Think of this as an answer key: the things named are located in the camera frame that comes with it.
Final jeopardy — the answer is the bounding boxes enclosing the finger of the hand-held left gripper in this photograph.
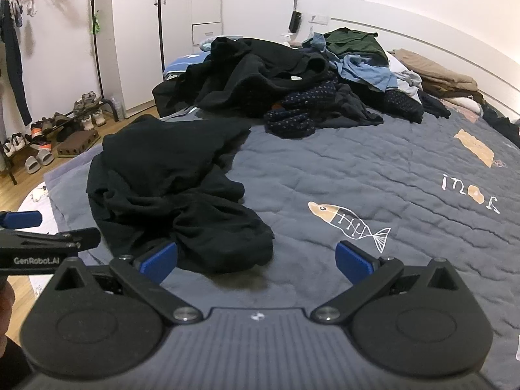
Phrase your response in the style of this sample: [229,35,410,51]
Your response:
[0,210,43,229]
[0,227,101,254]

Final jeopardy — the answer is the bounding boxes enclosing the small black garment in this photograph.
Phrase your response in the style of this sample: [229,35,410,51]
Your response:
[418,89,451,118]

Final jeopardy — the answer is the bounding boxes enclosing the black shoe rack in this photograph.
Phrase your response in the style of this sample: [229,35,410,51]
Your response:
[0,97,118,185]

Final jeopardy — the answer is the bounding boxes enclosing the hanging dark trousers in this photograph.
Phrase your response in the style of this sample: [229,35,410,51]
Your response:
[0,0,33,126]

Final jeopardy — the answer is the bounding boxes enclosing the white pillow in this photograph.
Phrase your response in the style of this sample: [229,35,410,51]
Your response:
[443,97,482,114]

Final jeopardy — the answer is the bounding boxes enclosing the white quilted sheet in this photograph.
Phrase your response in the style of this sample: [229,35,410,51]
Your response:
[18,187,102,285]

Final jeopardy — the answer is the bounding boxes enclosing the blue white cloth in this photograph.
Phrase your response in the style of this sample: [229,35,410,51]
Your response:
[163,51,212,80]

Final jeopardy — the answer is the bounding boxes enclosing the black pole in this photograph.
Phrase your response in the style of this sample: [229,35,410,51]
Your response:
[156,0,167,63]

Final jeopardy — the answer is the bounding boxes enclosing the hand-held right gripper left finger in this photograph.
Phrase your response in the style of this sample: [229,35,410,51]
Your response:
[53,241,204,325]

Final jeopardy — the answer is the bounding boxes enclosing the light blue shirt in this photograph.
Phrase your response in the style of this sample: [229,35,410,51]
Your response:
[337,55,393,92]

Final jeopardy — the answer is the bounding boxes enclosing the black crumpled garment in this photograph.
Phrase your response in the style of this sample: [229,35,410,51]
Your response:
[481,106,520,147]

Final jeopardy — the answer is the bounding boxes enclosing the black t-shirt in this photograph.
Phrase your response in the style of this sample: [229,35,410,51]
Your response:
[86,116,275,275]

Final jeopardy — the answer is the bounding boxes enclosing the black clothes rack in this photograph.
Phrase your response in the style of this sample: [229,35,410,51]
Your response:
[0,0,103,185]

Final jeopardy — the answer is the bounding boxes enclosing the tan folded garment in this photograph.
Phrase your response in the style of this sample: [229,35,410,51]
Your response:
[392,49,480,98]

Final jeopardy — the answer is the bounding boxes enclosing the brown cardboard box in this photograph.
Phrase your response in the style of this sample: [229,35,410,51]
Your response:
[57,130,100,157]

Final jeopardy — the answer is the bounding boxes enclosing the blue denim garment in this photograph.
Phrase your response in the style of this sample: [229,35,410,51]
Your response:
[303,33,330,51]

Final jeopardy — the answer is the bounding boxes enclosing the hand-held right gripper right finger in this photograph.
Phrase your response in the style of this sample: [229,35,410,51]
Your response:
[311,240,462,325]

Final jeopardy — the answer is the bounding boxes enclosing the dark grey garment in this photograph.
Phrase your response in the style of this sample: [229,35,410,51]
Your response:
[315,83,384,128]

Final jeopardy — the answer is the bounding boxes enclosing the navy dotted garment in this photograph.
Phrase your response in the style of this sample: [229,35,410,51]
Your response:
[264,81,346,139]
[382,89,425,124]

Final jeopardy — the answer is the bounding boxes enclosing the pile of unfolded clothes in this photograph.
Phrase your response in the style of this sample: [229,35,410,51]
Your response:
[329,0,520,118]
[152,36,330,118]

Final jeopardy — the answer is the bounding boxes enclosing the grey quilted bedspread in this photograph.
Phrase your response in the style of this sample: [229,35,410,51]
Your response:
[43,106,520,374]

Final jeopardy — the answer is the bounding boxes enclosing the green shirt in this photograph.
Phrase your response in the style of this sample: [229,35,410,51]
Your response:
[325,28,388,61]

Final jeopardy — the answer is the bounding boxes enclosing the white grey shirt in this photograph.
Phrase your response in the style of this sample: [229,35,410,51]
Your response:
[386,53,423,104]

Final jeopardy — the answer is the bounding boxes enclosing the white wardrobe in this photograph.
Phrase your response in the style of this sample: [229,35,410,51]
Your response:
[111,0,224,114]

